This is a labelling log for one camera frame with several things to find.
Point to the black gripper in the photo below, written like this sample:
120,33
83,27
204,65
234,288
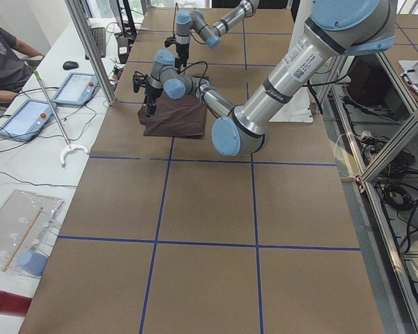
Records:
150,92
180,51

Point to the dark brown t-shirt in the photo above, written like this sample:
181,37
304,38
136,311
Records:
181,118

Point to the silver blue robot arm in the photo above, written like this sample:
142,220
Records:
186,21
333,28

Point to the far teach pendant tablet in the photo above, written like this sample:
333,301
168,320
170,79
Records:
76,90

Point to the teach pendant tablet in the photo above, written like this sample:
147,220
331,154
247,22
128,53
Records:
76,90
27,121

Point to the black keyboard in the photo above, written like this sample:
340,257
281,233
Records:
98,35

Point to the reacher grabber stick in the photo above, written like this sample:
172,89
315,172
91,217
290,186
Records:
70,147

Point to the black computer mouse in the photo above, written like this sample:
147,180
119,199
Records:
70,65

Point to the near teach pendant tablet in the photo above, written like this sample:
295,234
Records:
27,121

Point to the seated person in grey shirt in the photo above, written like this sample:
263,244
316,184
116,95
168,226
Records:
14,72

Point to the clear plastic sheet folder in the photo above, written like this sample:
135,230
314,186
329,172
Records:
28,222

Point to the blue plastic cup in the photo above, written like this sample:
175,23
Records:
32,262

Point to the red cylinder bottle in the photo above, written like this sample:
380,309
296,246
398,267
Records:
14,304

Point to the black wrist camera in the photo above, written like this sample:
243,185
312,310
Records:
139,80
170,41

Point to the aluminium frame post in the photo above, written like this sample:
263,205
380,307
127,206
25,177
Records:
80,22

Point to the aluminium frame rail structure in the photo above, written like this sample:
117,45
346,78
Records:
371,102

